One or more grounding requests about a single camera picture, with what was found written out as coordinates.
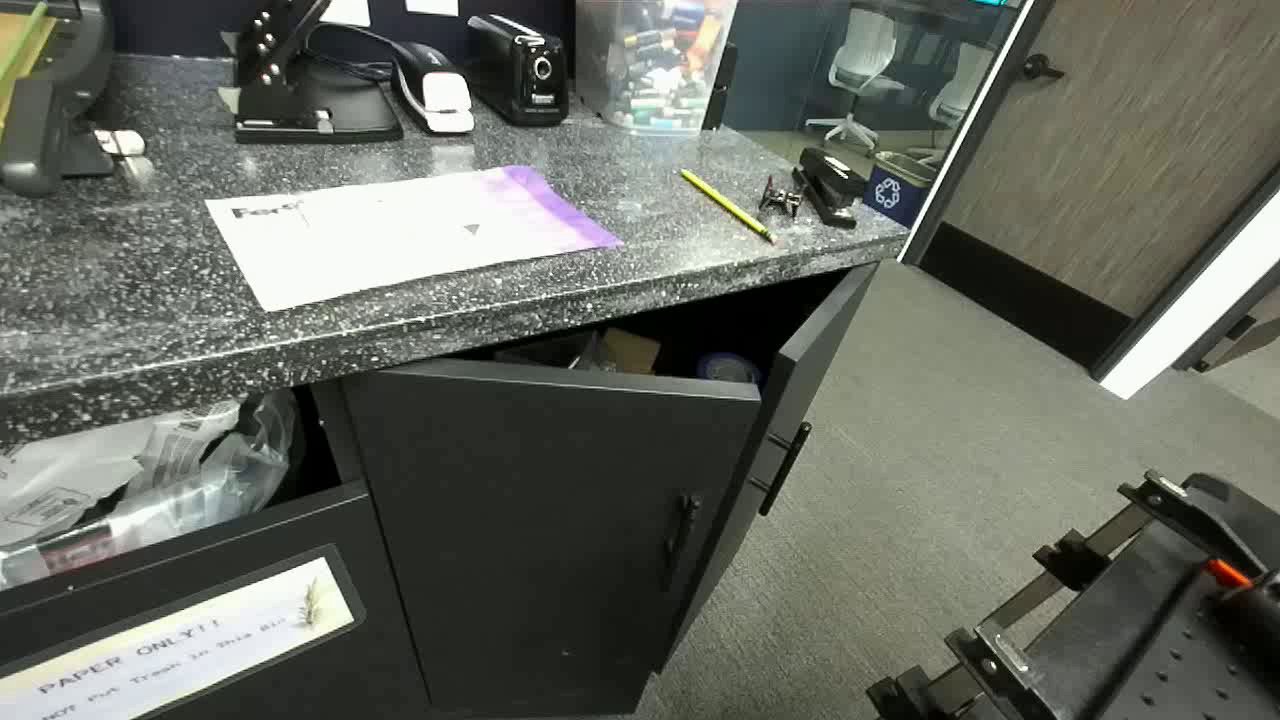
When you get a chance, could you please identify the white paper sheet purple edge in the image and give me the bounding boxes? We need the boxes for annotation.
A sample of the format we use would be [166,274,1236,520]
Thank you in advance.
[203,161,628,315]

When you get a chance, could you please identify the brown cardboard item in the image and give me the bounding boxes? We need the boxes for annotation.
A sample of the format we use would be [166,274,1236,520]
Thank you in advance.
[573,326,669,382]

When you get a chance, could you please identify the black electric pencil sharpener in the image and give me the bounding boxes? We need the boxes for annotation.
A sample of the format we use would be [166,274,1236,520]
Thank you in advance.
[465,11,573,134]

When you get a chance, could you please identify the white office chair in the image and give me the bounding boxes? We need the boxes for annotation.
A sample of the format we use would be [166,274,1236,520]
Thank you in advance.
[803,4,904,151]
[923,38,999,134]

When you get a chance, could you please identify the black door handle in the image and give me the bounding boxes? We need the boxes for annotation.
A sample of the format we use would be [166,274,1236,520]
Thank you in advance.
[1014,50,1067,89]

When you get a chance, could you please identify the clear plastic storage bin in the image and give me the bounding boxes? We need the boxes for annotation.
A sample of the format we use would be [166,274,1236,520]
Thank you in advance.
[573,0,740,138]

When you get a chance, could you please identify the red patterned packet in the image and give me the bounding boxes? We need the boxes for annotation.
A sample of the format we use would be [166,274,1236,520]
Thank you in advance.
[755,171,803,223]

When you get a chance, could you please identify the black clamp orange handle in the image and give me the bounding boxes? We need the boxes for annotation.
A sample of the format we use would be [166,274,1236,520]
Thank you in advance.
[1117,469,1280,596]

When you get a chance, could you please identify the black stapler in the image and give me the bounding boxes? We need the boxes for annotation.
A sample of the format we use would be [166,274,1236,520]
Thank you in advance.
[791,144,872,233]

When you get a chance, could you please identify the brown wooden door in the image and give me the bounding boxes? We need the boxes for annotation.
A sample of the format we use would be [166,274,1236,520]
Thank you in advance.
[904,0,1280,386]

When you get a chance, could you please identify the black hole punch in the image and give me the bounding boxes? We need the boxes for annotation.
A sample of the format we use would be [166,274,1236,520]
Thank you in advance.
[232,0,408,149]

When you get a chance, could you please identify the white paper label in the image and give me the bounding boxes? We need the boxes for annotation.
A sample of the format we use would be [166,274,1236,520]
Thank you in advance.
[0,551,370,720]

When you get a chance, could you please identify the clear plastic bags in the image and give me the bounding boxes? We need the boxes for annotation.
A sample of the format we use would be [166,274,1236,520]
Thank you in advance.
[0,393,310,593]

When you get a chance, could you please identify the yellow pencil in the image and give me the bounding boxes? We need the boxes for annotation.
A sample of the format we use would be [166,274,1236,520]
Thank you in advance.
[678,165,779,249]

